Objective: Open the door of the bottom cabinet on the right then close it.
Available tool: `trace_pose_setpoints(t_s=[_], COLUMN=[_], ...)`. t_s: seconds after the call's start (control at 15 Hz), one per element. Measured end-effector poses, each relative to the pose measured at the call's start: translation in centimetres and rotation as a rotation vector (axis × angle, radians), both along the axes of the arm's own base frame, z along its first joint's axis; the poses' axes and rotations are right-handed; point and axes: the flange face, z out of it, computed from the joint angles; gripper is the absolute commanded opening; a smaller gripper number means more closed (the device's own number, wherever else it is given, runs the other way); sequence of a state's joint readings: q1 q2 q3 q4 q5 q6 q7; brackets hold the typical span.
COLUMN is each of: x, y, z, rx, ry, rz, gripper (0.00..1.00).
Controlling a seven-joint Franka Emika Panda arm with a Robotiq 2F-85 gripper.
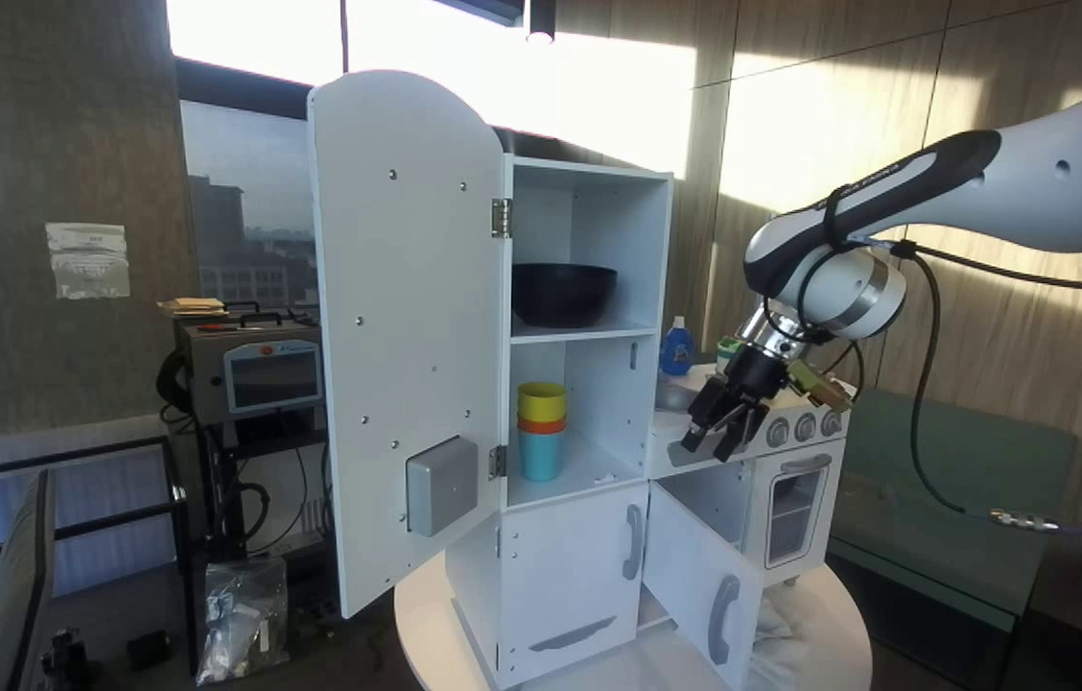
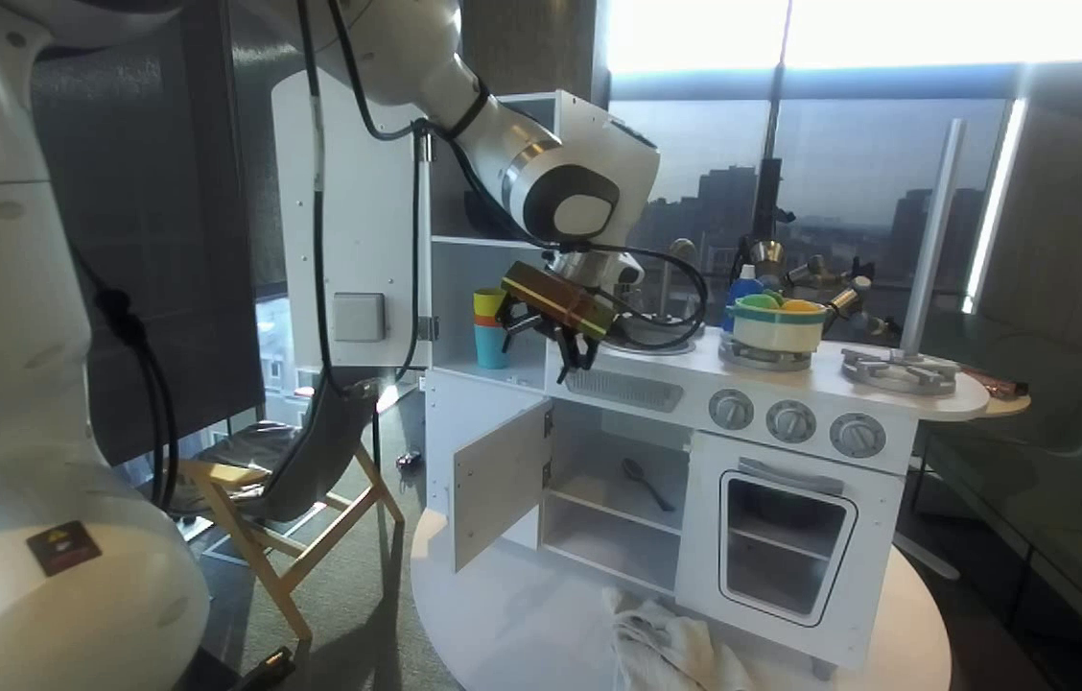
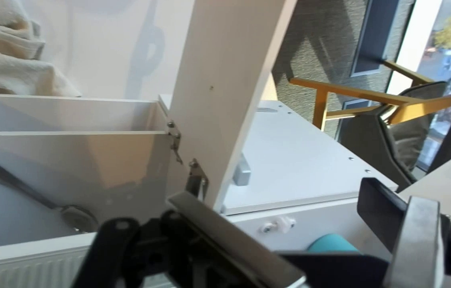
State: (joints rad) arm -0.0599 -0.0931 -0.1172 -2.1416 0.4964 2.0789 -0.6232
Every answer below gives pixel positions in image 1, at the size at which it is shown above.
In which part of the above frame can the grey box on tall door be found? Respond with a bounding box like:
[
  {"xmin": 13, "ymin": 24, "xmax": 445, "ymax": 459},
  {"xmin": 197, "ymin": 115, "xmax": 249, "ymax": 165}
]
[{"xmin": 401, "ymin": 434, "xmax": 482, "ymax": 543}]

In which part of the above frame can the clear plastic bag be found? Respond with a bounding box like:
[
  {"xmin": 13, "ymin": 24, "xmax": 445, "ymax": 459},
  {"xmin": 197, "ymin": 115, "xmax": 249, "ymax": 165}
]
[{"xmin": 192, "ymin": 554, "xmax": 295, "ymax": 688}]

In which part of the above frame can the small white door grey handle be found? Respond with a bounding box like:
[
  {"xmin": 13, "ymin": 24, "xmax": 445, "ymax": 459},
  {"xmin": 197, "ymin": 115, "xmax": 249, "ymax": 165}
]
[
  {"xmin": 496, "ymin": 486, "xmax": 657, "ymax": 679},
  {"xmin": 642, "ymin": 481, "xmax": 767, "ymax": 691}
]

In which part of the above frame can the green upholstered bench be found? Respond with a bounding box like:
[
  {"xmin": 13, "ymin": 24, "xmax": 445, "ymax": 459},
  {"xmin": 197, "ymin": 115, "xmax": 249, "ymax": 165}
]
[{"xmin": 823, "ymin": 389, "xmax": 1082, "ymax": 633}]

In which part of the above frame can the tall white cabinet door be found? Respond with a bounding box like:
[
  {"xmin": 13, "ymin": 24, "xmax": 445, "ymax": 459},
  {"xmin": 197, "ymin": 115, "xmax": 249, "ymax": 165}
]
[{"xmin": 302, "ymin": 68, "xmax": 519, "ymax": 621}]

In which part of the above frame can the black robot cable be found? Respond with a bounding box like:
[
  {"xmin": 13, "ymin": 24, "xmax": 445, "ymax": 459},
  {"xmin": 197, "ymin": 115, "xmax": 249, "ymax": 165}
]
[{"xmin": 889, "ymin": 238, "xmax": 1082, "ymax": 543}]

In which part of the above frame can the stack of colourful plates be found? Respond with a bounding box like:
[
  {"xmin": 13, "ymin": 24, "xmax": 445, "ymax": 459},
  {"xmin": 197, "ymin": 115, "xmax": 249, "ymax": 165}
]
[{"xmin": 711, "ymin": 335, "xmax": 751, "ymax": 374}]

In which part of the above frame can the black metal railing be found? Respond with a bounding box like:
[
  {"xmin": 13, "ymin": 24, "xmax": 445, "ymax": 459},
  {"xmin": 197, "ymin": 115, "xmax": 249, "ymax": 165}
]
[{"xmin": 0, "ymin": 431, "xmax": 197, "ymax": 645}]

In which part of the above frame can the paper sheet on wall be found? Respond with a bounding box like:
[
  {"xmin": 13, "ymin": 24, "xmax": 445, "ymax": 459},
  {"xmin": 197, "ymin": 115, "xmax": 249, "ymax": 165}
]
[{"xmin": 42, "ymin": 220, "xmax": 139, "ymax": 307}]

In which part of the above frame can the white toy kitchen cabinet body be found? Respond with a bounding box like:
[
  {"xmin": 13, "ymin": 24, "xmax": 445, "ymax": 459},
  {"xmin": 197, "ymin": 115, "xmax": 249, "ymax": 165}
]
[{"xmin": 440, "ymin": 128, "xmax": 850, "ymax": 691}]

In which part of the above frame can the black equipment cart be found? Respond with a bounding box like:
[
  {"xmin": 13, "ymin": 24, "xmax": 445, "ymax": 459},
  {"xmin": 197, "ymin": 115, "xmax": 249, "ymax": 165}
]
[{"xmin": 156, "ymin": 417, "xmax": 332, "ymax": 567}]

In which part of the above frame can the blue soap bottle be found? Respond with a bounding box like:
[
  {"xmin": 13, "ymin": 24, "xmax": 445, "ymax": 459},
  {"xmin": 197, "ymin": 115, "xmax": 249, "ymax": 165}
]
[{"xmin": 657, "ymin": 312, "xmax": 699, "ymax": 384}]

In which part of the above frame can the blue plastic cup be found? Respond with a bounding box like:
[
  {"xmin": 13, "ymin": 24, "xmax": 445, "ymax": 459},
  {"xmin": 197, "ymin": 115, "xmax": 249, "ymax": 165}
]
[{"xmin": 519, "ymin": 431, "xmax": 566, "ymax": 486}]

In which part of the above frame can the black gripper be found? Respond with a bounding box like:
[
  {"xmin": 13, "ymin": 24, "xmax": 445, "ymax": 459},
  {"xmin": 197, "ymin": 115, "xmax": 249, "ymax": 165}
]
[{"xmin": 676, "ymin": 316, "xmax": 815, "ymax": 463}]

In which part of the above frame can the white oven door with window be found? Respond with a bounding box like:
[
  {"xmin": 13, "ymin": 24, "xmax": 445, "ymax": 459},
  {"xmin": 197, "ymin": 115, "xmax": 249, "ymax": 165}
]
[{"xmin": 756, "ymin": 445, "xmax": 846, "ymax": 589}]

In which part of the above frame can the yellow plastic cup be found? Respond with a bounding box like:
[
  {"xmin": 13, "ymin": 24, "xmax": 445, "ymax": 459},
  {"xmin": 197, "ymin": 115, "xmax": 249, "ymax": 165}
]
[{"xmin": 515, "ymin": 379, "xmax": 572, "ymax": 431}]

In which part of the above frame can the white cloth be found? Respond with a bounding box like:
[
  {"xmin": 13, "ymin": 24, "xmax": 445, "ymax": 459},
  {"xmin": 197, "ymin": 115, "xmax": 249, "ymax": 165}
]
[{"xmin": 744, "ymin": 601, "xmax": 816, "ymax": 691}]

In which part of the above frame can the black bowl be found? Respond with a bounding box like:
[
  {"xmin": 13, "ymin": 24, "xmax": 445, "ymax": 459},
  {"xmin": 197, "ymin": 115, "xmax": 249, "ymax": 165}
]
[{"xmin": 511, "ymin": 261, "xmax": 621, "ymax": 330}]

